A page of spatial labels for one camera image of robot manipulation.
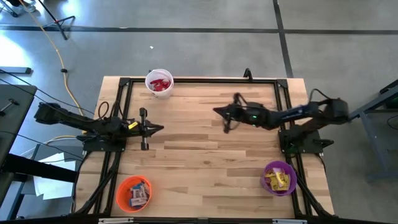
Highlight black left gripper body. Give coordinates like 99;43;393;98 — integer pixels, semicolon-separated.
123;107;149;151

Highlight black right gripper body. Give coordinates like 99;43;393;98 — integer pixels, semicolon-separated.
223;92;269;134

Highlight white paper cup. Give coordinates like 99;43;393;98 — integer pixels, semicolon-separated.
144;68;175;100

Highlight orange plastic bucket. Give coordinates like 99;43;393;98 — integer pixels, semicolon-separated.
115;175;153;213

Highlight purple plastic bucket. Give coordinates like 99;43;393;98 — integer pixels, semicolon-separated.
260;160;298;197

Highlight white paper sheets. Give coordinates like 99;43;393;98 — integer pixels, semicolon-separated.
32;151;78;200

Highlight black furniture beam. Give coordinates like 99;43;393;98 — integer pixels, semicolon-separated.
0;153;78;184

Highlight black side table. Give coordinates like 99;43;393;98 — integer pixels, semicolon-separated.
0;83;38;166

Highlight small black tool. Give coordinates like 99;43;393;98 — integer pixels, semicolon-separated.
0;98;20;116

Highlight black tripod stand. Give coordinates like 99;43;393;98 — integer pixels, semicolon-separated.
39;0;76;40

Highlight grey metal table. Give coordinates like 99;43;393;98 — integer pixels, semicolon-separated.
341;79;398;183

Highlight flat black floor bar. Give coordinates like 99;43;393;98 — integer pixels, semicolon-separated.
0;67;33;75

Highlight grey stand leg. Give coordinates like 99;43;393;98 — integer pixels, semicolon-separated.
0;0;19;18

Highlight black right camera cable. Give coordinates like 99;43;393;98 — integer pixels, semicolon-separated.
228;91;249;133

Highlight black camera cable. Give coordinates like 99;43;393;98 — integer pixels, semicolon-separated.
97;100;125;122
228;91;249;133

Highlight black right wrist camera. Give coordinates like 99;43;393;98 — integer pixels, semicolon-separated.
245;102;265;118

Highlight black left camera cable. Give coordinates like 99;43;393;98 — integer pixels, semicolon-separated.
97;100;125;122

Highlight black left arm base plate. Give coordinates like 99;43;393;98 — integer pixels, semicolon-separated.
82;128;129;153

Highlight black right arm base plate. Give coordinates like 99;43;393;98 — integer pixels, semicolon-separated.
278;128;335;155

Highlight thin black floor cable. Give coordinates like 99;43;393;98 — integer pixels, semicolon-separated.
0;70;95;115

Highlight yellow floor cable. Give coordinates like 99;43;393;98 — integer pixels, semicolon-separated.
17;0;87;146

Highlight silver metal bracket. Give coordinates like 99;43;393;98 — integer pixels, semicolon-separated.
98;217;135;224
272;218;307;224

